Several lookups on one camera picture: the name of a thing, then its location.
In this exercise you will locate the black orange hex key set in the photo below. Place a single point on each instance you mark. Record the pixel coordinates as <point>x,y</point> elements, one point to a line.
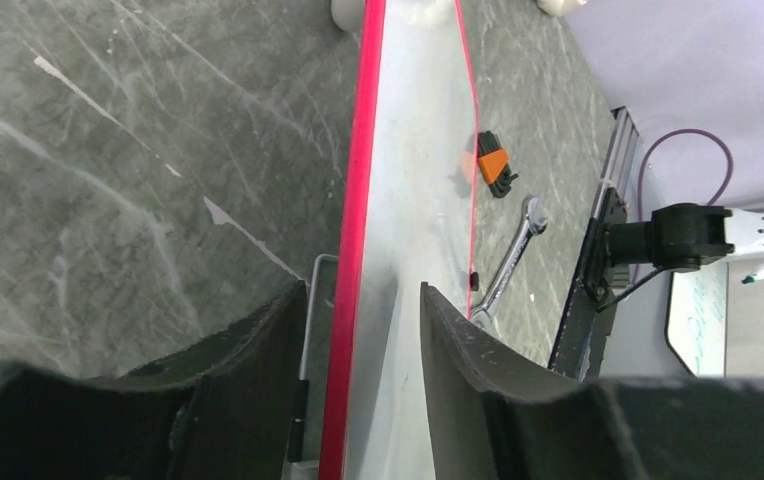
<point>493,163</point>

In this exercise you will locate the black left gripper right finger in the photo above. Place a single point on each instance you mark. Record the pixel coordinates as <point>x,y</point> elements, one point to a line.
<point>494,414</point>

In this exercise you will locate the background whiteboard with writing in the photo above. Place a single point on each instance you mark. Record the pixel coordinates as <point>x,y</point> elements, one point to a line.
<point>696,321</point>

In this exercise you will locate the white PVC pipe frame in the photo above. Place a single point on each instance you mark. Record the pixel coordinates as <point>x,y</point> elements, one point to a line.
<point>348,15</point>

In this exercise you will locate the pink framed whiteboard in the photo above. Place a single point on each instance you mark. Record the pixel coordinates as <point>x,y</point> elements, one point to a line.
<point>407,221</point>

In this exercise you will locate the wire whiteboard stand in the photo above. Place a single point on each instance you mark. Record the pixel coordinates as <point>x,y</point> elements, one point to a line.
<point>312,291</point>

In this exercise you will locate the silver open-end wrench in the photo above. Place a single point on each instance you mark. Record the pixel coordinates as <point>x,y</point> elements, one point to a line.
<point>532,224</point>

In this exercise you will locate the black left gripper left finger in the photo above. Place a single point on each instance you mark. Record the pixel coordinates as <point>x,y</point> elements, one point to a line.
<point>218,409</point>

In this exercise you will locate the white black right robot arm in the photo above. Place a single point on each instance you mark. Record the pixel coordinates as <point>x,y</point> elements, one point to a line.
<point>685,237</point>

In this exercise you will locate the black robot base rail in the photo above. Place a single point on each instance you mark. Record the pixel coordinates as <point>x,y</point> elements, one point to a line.
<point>588,315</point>

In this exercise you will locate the aluminium base extrusion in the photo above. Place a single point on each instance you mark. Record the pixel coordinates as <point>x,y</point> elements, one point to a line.
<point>619,158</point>

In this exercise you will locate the black whiteboard clip right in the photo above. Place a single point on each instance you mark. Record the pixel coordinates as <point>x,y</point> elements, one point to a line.
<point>474,281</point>

